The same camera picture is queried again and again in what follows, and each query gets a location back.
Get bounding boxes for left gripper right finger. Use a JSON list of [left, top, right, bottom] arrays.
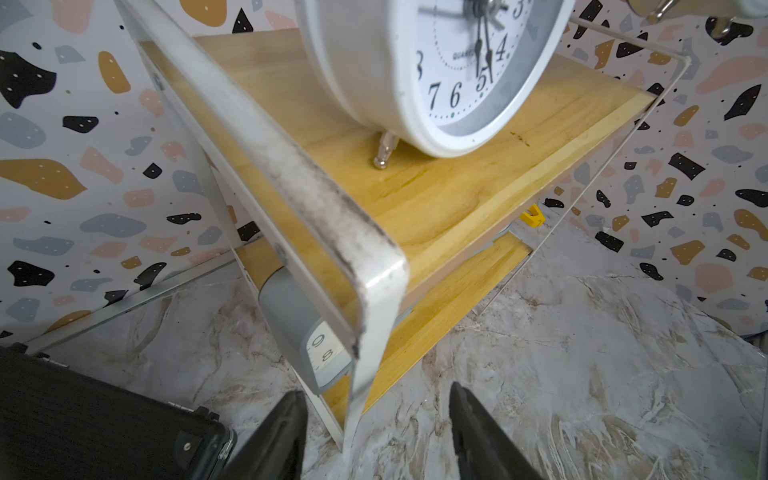
[[449, 381, 543, 480]]

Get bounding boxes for yellow triangular plastic piece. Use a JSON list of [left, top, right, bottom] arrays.
[[520, 204, 546, 229]]

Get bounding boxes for wooden two-tier shelf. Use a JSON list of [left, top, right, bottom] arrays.
[[117, 1, 655, 452]]

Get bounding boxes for black flat box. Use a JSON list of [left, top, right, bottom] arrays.
[[1, 344, 237, 479]]

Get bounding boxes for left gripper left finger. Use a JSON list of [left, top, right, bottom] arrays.
[[218, 390, 308, 480]]

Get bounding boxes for white twin-bell alarm clock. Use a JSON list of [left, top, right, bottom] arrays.
[[295, 0, 573, 169]]

